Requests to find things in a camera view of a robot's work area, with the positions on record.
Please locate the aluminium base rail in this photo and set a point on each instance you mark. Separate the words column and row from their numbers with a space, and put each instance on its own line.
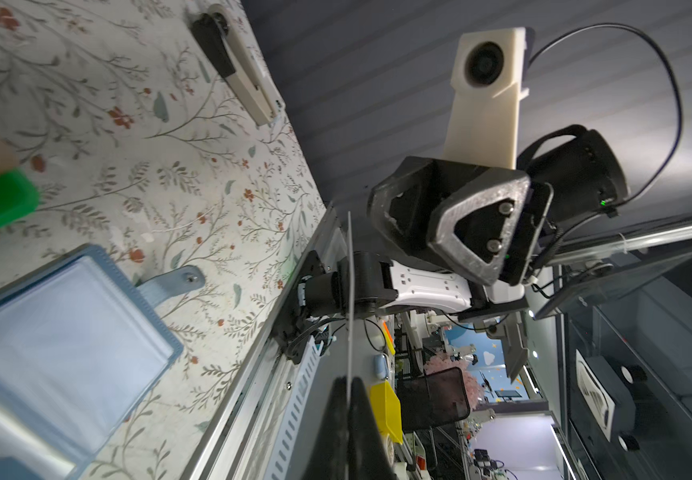
column 253, row 433

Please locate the black VIP card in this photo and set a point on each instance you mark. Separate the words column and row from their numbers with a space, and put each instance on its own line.
column 351, row 308

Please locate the blue leather card holder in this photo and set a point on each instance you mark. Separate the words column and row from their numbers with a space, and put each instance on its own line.
column 80, row 347

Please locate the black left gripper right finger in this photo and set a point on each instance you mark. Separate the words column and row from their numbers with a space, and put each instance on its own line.
column 367, row 459

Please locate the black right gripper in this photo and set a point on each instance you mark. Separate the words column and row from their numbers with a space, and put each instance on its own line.
column 573, row 171

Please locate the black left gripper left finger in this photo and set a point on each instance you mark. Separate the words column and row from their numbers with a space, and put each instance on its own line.
column 328, row 460

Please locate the beige black stapler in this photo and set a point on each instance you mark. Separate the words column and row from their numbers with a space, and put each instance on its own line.
column 238, row 65

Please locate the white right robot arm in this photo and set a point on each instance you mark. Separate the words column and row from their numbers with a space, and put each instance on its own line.
column 384, row 285

